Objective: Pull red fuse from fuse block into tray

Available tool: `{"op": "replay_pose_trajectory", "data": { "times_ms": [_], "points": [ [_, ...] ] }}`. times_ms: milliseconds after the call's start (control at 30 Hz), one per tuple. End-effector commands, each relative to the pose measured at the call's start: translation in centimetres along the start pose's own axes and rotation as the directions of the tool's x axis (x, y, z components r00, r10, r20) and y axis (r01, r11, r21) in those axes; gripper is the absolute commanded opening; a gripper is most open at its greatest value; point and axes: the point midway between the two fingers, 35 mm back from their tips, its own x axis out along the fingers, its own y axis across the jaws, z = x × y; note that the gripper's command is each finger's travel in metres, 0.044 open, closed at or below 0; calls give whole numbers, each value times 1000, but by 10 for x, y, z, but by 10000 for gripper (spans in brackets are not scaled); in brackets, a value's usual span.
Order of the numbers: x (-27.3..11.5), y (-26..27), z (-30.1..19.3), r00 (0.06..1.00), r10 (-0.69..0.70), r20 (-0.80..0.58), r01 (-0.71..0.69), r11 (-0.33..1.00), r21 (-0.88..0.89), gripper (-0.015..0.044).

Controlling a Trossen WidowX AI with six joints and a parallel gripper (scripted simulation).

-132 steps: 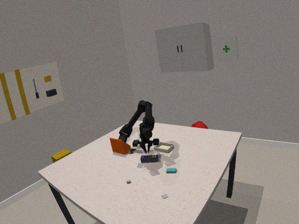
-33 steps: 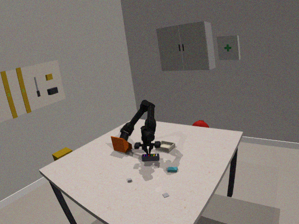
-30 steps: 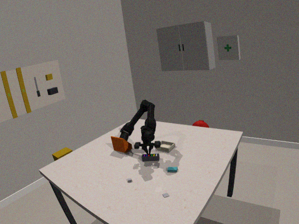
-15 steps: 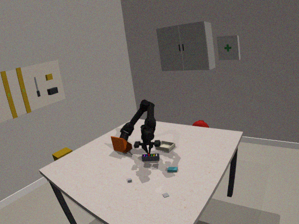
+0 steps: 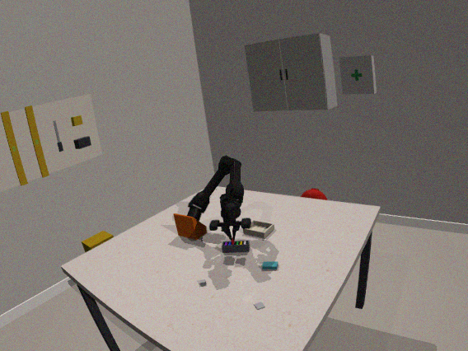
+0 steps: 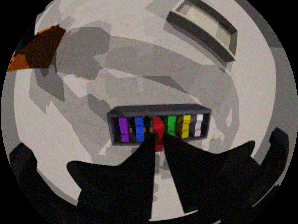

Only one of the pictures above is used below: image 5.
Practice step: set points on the white open tray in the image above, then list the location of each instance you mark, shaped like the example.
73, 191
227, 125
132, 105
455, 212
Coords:
259, 228

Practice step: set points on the teal rectangular block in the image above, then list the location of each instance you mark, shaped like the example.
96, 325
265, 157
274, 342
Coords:
270, 265

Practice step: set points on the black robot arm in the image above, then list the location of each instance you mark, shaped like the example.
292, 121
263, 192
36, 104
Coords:
231, 200

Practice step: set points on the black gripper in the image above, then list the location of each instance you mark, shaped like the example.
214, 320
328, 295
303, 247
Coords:
214, 224

